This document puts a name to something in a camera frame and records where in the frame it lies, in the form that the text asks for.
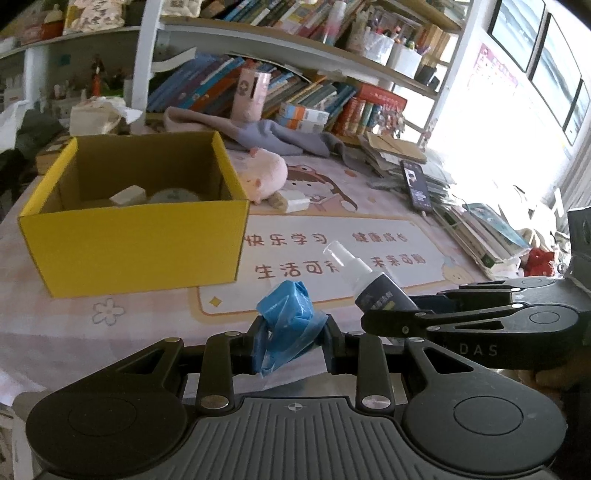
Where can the wooden chessboard box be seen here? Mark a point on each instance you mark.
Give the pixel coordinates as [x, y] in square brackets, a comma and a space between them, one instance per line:
[53, 154]

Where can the grey purple cloth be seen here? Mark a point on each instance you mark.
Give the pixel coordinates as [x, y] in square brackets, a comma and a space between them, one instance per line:
[286, 141]

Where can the orange white small carton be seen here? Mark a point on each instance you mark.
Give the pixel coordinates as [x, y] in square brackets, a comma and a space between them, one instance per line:
[302, 117]

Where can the pile of books and papers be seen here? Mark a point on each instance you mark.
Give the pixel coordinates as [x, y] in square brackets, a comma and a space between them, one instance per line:
[466, 221]

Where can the red pot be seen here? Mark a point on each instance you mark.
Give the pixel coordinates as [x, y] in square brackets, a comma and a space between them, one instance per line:
[51, 25]

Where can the red soft toy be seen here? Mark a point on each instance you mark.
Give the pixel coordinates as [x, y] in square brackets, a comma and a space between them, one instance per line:
[539, 262]

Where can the dark grey cloth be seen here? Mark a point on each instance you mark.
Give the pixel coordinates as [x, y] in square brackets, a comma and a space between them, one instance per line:
[39, 131]

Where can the black smartphone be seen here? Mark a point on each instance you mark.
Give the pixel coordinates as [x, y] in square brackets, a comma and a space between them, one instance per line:
[416, 184]

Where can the pink plush pig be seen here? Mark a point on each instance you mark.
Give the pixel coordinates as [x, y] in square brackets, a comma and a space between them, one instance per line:
[263, 173]

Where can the person's right hand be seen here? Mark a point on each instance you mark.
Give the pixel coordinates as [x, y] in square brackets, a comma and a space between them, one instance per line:
[551, 377]

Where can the pink wall poster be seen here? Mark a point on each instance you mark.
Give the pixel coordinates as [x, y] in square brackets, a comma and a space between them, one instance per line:
[491, 74]

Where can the row of shelf-top books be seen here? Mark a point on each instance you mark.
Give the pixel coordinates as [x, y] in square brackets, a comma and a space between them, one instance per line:
[277, 14]

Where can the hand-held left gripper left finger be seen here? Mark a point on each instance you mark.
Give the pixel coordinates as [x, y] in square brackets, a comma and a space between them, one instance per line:
[244, 345]

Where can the small white block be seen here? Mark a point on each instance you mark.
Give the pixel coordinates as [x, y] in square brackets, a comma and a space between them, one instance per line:
[128, 195]

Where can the blue plastic bag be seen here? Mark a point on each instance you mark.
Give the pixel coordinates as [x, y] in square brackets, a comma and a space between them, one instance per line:
[288, 318]

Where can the yellow cardboard box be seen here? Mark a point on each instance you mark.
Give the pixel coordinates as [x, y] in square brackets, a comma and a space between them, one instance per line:
[134, 249]

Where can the white plastic bag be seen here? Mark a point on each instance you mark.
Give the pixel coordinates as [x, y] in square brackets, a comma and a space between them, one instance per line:
[9, 127]

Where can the printed desk mat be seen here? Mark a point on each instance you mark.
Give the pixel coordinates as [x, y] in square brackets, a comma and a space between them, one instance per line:
[300, 240]

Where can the white tape roll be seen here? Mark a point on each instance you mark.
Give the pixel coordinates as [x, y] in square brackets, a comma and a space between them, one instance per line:
[175, 196]

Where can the floral fabric bag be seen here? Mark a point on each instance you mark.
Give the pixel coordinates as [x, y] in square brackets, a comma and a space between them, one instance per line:
[94, 14]

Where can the black pen cup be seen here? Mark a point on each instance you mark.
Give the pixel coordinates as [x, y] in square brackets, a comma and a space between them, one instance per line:
[427, 76]

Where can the lace covered tissue box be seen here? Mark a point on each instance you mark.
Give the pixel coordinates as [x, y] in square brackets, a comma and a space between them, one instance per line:
[99, 117]

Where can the white pen cup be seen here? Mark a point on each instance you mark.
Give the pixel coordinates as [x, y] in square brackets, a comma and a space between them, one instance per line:
[379, 46]
[405, 62]

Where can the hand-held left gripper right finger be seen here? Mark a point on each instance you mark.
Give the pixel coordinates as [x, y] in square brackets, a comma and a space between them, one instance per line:
[334, 344]

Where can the white bookshelf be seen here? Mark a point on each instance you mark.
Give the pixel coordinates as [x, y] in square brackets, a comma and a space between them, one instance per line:
[143, 50]

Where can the row of colourful books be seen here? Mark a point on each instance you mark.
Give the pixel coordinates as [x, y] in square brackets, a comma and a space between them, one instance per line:
[304, 94]

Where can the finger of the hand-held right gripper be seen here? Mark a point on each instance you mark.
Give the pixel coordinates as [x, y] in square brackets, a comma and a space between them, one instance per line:
[485, 288]
[438, 324]

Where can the black white spray bottle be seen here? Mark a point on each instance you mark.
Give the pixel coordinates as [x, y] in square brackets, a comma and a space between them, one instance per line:
[376, 288]

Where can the pink pen holder box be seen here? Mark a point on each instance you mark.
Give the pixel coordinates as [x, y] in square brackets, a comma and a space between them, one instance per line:
[249, 94]

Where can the small white charger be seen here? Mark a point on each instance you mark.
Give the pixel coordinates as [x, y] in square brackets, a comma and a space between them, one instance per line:
[298, 203]

